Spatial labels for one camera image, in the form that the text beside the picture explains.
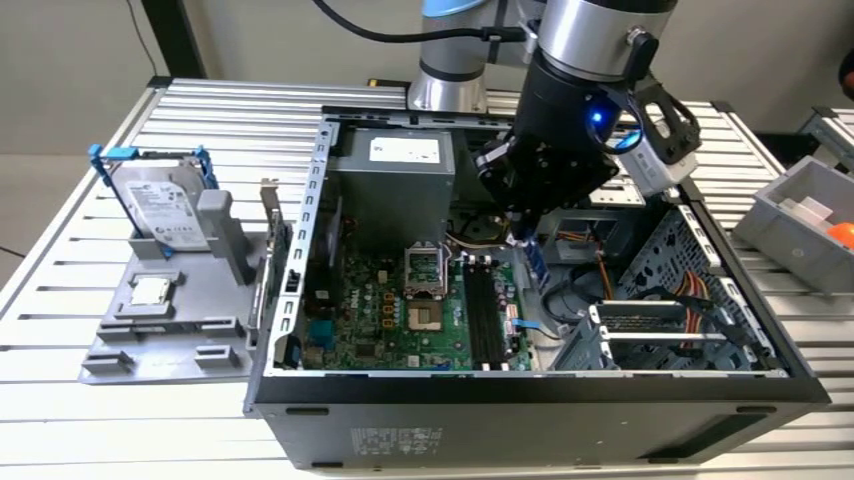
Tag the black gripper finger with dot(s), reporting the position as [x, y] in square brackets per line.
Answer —
[590, 186]
[494, 175]

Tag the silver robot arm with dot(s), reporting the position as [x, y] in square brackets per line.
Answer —
[601, 35]

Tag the black RAM slot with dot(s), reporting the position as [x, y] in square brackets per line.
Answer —
[482, 310]
[490, 310]
[474, 310]

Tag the grey power supply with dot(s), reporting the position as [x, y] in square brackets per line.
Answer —
[394, 210]

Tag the yellow black plug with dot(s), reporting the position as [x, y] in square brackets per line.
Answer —
[376, 82]

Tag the metal disk bay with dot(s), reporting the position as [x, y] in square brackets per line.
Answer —
[644, 315]

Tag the CPU socket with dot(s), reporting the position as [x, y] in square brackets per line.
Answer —
[428, 316]

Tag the grey plastic bin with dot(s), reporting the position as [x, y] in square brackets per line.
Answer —
[788, 255]

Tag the white block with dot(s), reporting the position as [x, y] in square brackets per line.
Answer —
[811, 210]

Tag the graphics card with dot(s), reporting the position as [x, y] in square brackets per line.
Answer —
[274, 205]

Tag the green motherboard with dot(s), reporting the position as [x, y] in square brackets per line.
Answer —
[364, 332]

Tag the orange ball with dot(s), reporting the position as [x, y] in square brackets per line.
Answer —
[844, 235]

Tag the blue expansion slot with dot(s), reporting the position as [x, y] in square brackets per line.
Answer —
[322, 335]

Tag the silver hard disk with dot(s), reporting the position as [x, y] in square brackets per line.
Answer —
[161, 205]

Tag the grey parts rack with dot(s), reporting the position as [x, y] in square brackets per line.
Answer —
[207, 310]

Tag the black PC case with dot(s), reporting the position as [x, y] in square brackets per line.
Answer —
[468, 430]

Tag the blue disk carrier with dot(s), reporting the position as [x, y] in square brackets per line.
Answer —
[121, 152]

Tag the silver CPU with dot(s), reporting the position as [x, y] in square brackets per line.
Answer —
[150, 291]

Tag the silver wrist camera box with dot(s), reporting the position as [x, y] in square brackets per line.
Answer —
[657, 170]

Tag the black metal frame post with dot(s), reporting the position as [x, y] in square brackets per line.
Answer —
[175, 40]

